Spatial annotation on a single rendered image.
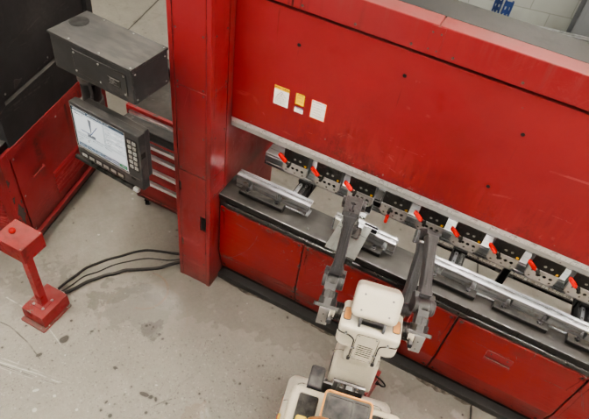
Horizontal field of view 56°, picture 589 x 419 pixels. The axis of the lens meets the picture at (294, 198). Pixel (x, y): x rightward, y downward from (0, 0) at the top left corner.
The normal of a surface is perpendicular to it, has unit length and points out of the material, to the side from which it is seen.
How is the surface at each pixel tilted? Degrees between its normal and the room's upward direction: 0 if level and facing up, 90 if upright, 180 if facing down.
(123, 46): 0
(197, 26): 90
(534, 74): 90
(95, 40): 0
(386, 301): 47
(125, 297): 0
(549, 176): 90
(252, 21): 90
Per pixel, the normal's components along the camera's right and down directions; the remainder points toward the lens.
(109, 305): 0.11, -0.69
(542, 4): -0.26, 0.67
